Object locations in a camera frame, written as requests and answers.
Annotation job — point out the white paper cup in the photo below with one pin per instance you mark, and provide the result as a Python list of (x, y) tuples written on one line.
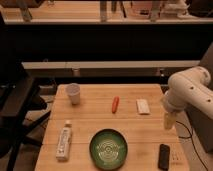
[(73, 92)]

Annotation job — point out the black remote control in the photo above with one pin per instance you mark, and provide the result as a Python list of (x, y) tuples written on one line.
[(164, 156)]

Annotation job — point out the green ceramic bowl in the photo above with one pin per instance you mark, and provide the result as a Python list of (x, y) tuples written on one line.
[(108, 149)]

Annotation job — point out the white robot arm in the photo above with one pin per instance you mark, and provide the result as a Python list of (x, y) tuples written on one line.
[(187, 87)]

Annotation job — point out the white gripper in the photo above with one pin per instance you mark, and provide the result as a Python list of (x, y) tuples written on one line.
[(169, 120)]

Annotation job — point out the black office chair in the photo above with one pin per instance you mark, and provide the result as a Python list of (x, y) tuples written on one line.
[(19, 93)]

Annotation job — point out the white plastic bottle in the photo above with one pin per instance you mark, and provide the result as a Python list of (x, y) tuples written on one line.
[(63, 146)]

